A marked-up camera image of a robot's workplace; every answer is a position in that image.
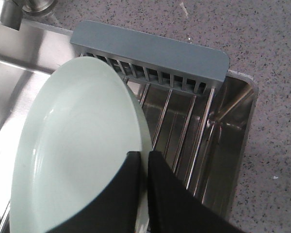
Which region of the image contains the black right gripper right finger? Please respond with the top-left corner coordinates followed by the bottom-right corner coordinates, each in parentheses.
top-left (147, 151), bottom-right (241, 233)

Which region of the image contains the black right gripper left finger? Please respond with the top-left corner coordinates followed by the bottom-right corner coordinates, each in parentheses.
top-left (49, 151), bottom-right (141, 233)

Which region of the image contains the light green round plate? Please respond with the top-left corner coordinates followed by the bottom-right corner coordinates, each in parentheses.
top-left (10, 57), bottom-right (152, 233)

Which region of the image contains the grey dish drying rack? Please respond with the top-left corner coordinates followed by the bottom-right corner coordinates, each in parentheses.
top-left (70, 20), bottom-right (229, 199)

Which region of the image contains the stainless steel sink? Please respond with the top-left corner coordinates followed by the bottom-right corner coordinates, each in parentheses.
top-left (0, 19), bottom-right (258, 233)

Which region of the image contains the steel kitchen faucet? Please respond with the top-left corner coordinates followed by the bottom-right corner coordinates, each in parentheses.
top-left (0, 0), bottom-right (58, 31)

